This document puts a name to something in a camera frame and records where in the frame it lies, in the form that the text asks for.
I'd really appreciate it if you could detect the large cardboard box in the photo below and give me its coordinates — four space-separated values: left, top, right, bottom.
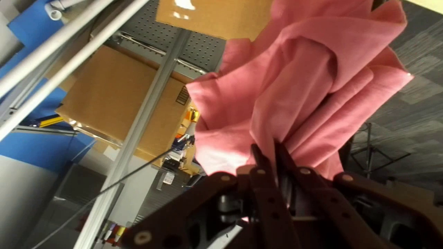
55 44 201 175

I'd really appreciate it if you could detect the glossy cardboard box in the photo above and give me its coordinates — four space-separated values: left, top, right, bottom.
156 0 274 41

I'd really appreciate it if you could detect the white pipe frame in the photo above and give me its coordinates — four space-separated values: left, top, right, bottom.
0 0 150 140

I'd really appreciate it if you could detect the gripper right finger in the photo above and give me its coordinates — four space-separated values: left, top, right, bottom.
274 140 443 249

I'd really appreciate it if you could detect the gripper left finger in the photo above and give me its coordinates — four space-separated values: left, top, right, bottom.
119 144 301 249

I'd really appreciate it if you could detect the stand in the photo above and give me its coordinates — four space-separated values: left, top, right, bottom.
350 122 412 179

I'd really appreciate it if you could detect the black cable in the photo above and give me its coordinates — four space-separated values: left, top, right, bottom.
31 147 177 249

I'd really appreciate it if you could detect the pink bedsheet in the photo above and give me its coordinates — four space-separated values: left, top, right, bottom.
186 0 414 180

